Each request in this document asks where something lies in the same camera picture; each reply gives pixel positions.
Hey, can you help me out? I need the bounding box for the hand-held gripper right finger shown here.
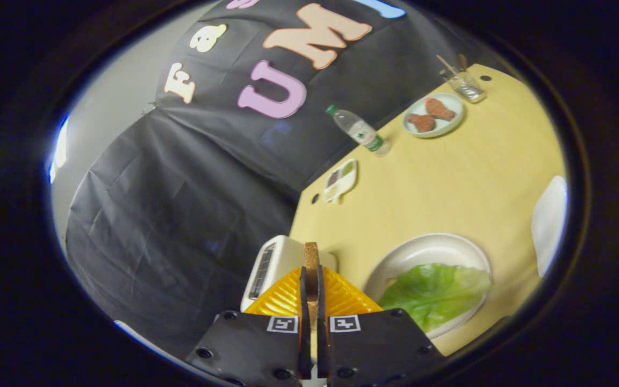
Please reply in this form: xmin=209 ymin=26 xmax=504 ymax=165
xmin=317 ymin=264 xmax=445 ymax=387

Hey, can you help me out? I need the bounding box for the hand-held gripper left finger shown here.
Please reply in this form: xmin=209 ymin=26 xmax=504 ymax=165
xmin=186 ymin=266 xmax=313 ymax=385

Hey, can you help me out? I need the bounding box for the green lettuce leaf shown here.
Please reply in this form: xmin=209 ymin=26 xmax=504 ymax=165
xmin=377 ymin=263 xmax=493 ymax=334

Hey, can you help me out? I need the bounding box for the toasted bread slice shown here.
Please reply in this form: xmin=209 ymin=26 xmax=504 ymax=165
xmin=304 ymin=241 xmax=320 ymax=328

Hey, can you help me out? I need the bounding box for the cream toaster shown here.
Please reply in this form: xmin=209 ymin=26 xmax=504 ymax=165
xmin=240 ymin=235 xmax=338 ymax=313

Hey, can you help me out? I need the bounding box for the beige round plate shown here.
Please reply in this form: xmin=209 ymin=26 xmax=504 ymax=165
xmin=363 ymin=233 xmax=493 ymax=340

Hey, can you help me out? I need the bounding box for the black backdrop cloth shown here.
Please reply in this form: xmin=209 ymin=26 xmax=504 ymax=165
xmin=65 ymin=0 xmax=503 ymax=355

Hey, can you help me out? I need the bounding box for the white divided sauce tray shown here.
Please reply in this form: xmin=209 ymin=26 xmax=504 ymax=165
xmin=323 ymin=159 xmax=358 ymax=204

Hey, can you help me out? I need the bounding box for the white square plate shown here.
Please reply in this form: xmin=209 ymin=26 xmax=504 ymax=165
xmin=531 ymin=175 xmax=569 ymax=278

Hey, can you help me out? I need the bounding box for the clear plastic water bottle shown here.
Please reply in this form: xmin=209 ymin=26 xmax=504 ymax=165
xmin=326 ymin=104 xmax=391 ymax=157

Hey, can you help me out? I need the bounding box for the brown meat piece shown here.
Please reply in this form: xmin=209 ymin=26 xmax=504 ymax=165
xmin=407 ymin=113 xmax=436 ymax=133
xmin=425 ymin=97 xmax=456 ymax=121

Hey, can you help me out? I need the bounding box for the pale green round plate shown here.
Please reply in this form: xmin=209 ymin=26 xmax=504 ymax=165
xmin=402 ymin=92 xmax=465 ymax=139

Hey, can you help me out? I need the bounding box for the clear utensil holder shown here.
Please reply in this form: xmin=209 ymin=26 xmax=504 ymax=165
xmin=440 ymin=69 xmax=486 ymax=104

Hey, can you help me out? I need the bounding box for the light wooden stick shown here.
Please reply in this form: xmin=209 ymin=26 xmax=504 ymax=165
xmin=436 ymin=54 xmax=458 ymax=76

